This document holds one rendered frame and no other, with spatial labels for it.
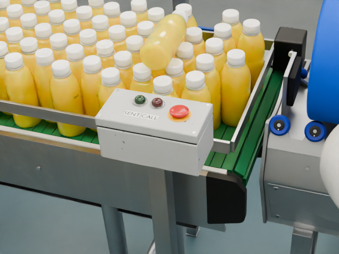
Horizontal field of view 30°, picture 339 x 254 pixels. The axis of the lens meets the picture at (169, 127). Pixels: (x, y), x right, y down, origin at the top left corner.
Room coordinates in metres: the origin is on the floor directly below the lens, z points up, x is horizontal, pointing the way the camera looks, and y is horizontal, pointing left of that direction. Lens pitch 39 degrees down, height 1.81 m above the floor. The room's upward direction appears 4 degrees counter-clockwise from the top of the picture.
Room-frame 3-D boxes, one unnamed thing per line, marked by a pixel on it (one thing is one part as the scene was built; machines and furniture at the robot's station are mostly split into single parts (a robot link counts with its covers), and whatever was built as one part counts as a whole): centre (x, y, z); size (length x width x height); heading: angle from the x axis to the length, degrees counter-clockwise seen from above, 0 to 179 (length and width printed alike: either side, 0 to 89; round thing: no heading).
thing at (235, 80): (1.14, -0.15, 0.98); 0.07 x 0.07 x 0.16
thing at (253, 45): (1.27, -0.21, 0.98); 0.07 x 0.07 x 0.16
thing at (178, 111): (0.92, -0.02, 1.11); 0.04 x 0.04 x 0.01
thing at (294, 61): (1.13, -0.28, 0.99); 0.10 x 0.02 x 0.12; 158
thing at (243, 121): (1.16, -0.20, 0.96); 0.40 x 0.01 x 0.03; 158
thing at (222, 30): (1.26, -0.14, 1.07); 0.04 x 0.04 x 0.02
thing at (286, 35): (1.33, -0.31, 0.95); 0.10 x 0.07 x 0.10; 158
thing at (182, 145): (0.94, 0.03, 1.05); 0.20 x 0.10 x 0.10; 68
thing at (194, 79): (1.07, -0.06, 1.07); 0.04 x 0.04 x 0.02
